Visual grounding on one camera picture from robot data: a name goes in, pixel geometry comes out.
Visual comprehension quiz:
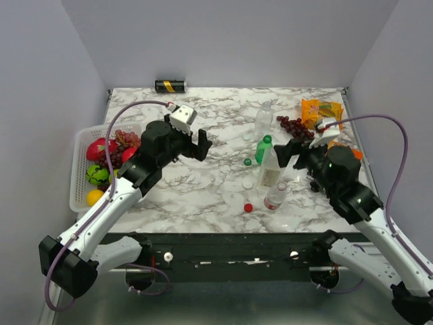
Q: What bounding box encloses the clear plastic water bottle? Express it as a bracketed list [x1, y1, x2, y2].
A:
[254, 102, 273, 139]

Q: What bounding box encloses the red grape bunch in basket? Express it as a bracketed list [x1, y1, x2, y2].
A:
[97, 130, 141, 192]

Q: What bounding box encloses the orange razor box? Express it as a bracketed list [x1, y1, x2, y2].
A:
[328, 141, 363, 160]

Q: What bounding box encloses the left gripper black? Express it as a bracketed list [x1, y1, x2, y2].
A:
[159, 115, 214, 169]

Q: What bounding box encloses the dark grape bunch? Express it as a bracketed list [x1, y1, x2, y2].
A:
[310, 179, 326, 193]

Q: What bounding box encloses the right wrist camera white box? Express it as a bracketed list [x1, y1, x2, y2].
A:
[309, 118, 340, 149]

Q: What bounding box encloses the red grape bunch on table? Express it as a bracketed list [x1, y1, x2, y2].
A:
[276, 116, 315, 141]

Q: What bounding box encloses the orange snack bag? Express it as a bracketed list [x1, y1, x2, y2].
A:
[301, 99, 344, 129]

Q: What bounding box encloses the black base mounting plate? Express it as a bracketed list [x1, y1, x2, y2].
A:
[97, 230, 373, 284]

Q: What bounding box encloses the large clear bottle white cap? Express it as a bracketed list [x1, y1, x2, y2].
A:
[258, 146, 283, 187]

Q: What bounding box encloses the white plastic basket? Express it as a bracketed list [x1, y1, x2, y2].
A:
[69, 122, 144, 213]

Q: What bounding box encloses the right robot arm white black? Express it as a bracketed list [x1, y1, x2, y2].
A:
[274, 139, 432, 324]

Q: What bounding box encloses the green watermelon toy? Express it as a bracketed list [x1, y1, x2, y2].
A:
[86, 165, 110, 186]

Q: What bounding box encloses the red apple toy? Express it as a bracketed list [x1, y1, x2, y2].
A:
[122, 148, 137, 163]

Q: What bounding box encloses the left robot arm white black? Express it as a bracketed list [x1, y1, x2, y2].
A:
[39, 121, 212, 299]

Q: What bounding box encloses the red dragon fruit toy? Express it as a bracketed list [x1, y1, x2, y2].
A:
[86, 138, 118, 161]

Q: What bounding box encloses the orange fruit toy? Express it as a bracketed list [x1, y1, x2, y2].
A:
[86, 189, 104, 207]

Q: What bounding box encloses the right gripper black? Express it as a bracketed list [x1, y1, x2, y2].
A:
[274, 134, 336, 194]

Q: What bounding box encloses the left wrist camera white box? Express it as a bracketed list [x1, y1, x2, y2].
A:
[168, 105, 197, 135]

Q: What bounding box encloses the green pear toy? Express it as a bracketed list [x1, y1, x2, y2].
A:
[108, 169, 118, 183]

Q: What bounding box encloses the small green bottle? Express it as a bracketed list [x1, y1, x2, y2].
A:
[254, 135, 273, 165]

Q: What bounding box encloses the small bottle red cap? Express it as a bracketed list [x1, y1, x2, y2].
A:
[264, 181, 288, 211]

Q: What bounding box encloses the black battery with gold band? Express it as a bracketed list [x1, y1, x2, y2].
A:
[154, 80, 187, 93]

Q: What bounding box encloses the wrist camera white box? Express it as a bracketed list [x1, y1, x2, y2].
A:
[168, 105, 197, 135]
[309, 118, 340, 149]

